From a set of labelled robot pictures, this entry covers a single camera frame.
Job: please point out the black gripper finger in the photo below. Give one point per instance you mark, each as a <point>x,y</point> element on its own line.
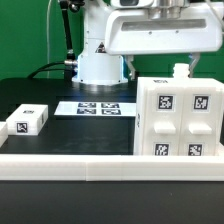
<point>129,61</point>
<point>194,59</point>

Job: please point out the white cabinet door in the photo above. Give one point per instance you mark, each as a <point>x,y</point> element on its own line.
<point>162,121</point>
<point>199,129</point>

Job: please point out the white U-shaped fence frame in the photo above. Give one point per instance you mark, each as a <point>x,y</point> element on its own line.
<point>111,168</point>

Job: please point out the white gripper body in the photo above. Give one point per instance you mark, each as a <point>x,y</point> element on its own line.
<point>167,26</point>

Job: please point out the white cabinet top block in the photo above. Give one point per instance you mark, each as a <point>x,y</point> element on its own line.
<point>27,119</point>

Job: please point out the black camera stand pole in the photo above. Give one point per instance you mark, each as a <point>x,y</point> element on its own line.
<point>70,62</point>

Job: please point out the white marker base plate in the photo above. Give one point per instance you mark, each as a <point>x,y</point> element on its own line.
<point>105,109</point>

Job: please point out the white cabinet body box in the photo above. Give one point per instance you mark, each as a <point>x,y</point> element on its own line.
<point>181,78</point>

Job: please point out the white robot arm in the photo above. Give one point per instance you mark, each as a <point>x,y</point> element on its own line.
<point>95,65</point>

